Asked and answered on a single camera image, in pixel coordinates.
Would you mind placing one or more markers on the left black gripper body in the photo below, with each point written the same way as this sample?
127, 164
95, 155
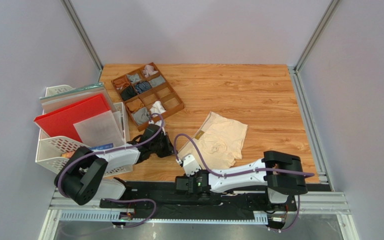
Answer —
162, 148

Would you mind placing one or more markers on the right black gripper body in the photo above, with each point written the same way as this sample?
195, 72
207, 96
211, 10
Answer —
179, 183

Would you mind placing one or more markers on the white underwear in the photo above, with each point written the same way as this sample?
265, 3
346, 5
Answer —
157, 108

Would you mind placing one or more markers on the beige boxer shorts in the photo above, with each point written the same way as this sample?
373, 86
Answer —
220, 141

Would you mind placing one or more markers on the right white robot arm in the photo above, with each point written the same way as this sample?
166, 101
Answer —
281, 173

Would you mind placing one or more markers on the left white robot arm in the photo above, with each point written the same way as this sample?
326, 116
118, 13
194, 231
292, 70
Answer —
82, 177

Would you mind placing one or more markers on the grey rolled cloth lower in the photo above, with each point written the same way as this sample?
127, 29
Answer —
141, 116

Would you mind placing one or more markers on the grey rolled cloth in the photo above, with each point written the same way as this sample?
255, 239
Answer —
141, 116
157, 81
134, 78

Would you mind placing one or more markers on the orange rolled cloth lower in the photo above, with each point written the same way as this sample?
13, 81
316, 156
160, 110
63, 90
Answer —
135, 105

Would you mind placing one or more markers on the orange rolled cloth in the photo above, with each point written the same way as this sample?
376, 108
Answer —
121, 83
135, 105

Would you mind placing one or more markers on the purple book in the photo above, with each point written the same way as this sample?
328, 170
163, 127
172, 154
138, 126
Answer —
103, 147

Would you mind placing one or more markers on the brown compartment organizer box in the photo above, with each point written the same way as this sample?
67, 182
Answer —
164, 93

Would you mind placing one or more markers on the translucent white folder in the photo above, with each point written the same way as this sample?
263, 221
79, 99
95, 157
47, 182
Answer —
102, 129

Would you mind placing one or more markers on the striped blue rolled cloth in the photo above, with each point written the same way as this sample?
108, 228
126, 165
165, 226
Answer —
142, 87

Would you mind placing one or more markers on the black rolled cloth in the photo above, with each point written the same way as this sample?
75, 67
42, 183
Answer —
128, 93

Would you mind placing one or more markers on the grey rolled cloth right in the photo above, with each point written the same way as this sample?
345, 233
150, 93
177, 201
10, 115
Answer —
157, 81

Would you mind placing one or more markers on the grey rolled cloth top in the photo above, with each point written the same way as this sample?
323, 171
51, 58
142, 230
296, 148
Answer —
134, 78

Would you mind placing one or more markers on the orange rolled cloth top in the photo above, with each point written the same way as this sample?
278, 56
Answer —
121, 83

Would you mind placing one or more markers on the pink rolled cloth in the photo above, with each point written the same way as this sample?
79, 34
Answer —
149, 70

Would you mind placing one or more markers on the red folder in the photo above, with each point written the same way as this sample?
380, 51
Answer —
61, 122

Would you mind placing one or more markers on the grey folder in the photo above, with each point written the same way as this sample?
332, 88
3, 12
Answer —
60, 96

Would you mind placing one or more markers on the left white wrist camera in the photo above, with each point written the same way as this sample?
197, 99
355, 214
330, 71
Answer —
159, 123

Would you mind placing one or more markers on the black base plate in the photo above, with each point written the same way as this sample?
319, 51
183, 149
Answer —
162, 196

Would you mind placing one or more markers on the white slotted cable duct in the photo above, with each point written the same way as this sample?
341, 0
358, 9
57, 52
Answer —
189, 217

